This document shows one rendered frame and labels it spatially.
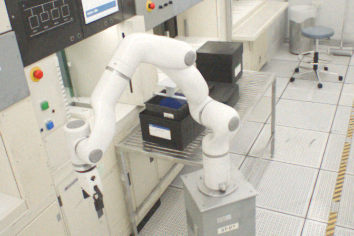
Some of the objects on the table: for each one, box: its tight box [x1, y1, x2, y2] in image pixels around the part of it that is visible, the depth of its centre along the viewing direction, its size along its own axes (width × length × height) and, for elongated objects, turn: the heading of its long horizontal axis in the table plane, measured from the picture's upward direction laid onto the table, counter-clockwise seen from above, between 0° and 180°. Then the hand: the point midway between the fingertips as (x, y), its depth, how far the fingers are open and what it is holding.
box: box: [195, 41, 243, 84], centre depth 293 cm, size 29×29×25 cm
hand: (93, 200), depth 141 cm, fingers open, 8 cm apart
